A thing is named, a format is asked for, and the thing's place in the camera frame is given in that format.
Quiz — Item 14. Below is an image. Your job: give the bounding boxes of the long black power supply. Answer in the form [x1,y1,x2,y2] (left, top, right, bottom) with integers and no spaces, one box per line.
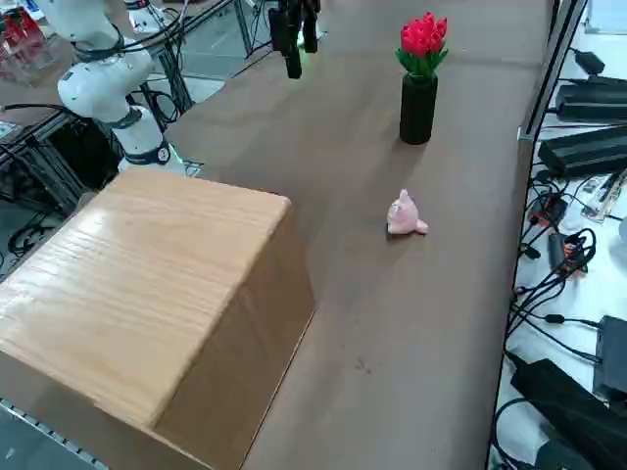
[556,95,627,123]
[557,83,627,107]

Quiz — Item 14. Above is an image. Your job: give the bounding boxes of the black cylindrical vase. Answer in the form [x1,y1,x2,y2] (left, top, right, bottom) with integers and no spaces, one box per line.
[399,72,440,146]

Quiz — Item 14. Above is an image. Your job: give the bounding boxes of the black square box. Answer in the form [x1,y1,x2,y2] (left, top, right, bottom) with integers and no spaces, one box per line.
[592,315,627,398]

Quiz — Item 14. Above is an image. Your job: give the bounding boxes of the pink plush doll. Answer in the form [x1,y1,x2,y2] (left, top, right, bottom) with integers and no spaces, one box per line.
[385,188,430,239]

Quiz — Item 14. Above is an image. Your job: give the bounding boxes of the red packets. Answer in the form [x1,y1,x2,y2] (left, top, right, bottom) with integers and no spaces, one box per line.
[0,12,35,55]

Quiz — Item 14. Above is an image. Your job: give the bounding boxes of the small black power adapter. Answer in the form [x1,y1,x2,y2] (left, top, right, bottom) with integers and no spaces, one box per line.
[572,48,607,75]

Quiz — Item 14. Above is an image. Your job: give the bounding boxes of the slotted aluminium rail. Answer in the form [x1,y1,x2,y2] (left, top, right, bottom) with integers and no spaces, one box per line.
[0,397,110,470]

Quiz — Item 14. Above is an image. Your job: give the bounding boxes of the black metal table frame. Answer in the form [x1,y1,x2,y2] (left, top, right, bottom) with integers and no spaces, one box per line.
[0,105,123,216]

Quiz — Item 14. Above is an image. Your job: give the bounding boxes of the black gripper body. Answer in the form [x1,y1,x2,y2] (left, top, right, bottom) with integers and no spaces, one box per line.
[276,0,324,15]

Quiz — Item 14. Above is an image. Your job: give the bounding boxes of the clear acrylic shelf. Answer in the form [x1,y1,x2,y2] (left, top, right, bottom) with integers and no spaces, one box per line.
[0,9,63,89]

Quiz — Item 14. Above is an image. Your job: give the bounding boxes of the red artificial tulip bunch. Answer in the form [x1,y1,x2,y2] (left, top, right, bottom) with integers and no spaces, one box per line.
[394,12,450,79]

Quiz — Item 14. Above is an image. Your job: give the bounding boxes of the light wooden box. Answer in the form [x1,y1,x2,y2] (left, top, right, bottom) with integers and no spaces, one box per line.
[0,167,317,470]

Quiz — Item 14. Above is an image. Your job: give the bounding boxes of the printed paper packets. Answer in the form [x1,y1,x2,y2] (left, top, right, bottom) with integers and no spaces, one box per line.
[581,168,627,224]

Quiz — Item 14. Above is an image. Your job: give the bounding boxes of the large ribbed black power supply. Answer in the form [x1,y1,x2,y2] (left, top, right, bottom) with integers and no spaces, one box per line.
[537,124,627,177]

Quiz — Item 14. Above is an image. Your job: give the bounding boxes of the aluminium frame post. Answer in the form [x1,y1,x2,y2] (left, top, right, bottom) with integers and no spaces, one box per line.
[518,0,589,143]

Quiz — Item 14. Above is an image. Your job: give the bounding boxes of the orange and black connector box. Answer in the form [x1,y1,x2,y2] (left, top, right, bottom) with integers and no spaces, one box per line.
[552,233,597,281]
[530,192,569,227]

